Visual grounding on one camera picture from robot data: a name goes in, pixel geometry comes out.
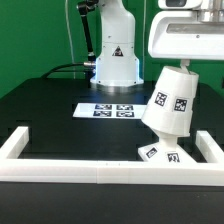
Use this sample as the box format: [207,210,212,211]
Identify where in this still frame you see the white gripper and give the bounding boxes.
[148,0,224,74]

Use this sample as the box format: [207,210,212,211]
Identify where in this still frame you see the black cable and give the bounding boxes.
[44,61,98,80]

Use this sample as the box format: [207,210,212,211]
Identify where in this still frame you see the white conical lamp shade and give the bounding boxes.
[141,66,199,137]

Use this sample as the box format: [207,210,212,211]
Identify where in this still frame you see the white cable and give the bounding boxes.
[64,0,77,80]

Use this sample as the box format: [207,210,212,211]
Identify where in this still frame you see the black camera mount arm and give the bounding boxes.
[77,0,99,61]

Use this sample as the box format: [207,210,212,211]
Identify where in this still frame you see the white lamp base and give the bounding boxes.
[138,129,196,164]

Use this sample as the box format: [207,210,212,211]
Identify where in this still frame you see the white U-shaped fence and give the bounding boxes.
[0,126,224,186]

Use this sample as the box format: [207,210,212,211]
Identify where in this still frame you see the paper sheet with markers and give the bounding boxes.
[73,103,146,119]

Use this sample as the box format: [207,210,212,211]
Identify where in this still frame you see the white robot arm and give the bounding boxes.
[91,0,224,87]

